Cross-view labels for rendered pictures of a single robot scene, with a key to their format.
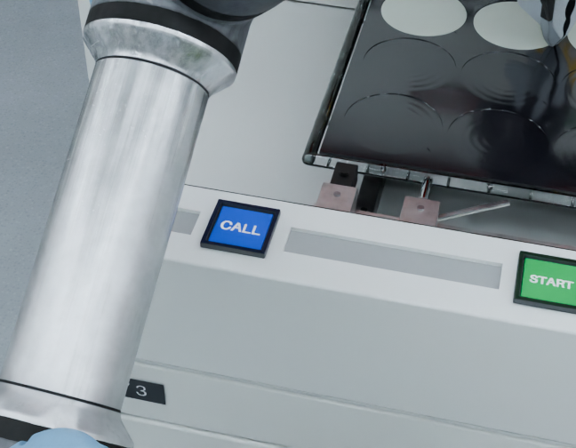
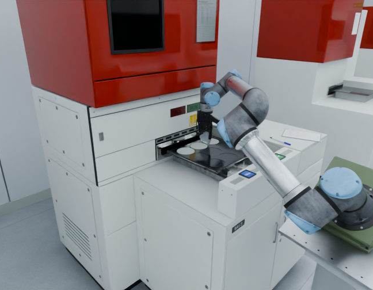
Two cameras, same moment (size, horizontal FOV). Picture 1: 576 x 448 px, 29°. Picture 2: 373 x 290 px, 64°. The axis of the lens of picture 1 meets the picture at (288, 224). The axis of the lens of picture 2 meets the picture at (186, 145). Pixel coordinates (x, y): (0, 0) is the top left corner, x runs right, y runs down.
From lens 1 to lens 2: 1.20 m
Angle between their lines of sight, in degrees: 52
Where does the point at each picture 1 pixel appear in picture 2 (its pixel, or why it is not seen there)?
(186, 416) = (246, 224)
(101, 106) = (259, 145)
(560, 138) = (232, 152)
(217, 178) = (197, 191)
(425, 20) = (188, 151)
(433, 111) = (215, 159)
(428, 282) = not seen: hidden behind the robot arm
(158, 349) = (245, 208)
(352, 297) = not seen: hidden behind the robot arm
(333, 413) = (265, 202)
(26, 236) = not seen: outside the picture
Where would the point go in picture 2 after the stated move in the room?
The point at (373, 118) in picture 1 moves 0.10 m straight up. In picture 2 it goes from (212, 163) to (213, 145)
